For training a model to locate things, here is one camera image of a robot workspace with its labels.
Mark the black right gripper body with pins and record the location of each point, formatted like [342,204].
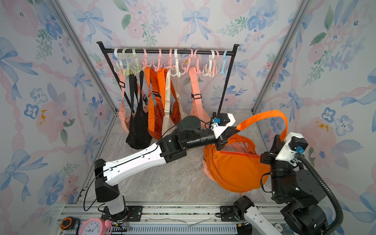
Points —
[269,157]

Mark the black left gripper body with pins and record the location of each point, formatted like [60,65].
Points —
[219,142]

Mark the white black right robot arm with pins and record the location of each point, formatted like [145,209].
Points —
[295,187]

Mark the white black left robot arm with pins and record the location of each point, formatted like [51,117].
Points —
[187,135]

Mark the beige crossbody bag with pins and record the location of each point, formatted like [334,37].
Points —
[173,110]

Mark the black crossbody bag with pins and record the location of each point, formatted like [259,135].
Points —
[138,137]

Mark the light blue hook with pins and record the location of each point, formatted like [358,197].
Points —
[223,70]

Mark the white hook leftmost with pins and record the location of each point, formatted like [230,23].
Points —
[119,61]

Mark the white poker chips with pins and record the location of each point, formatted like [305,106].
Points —
[282,228]

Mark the black clothes rack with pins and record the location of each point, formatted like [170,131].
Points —
[106,51]

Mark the pink alarm clock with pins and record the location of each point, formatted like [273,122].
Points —
[96,226]

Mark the orange black tape measure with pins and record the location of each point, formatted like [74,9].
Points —
[69,223]

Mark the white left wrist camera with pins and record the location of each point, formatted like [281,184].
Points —
[221,123]

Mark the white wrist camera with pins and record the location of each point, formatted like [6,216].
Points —
[221,123]
[295,143]

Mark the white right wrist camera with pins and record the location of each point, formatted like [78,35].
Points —
[295,143]

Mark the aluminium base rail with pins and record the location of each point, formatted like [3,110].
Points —
[197,219]

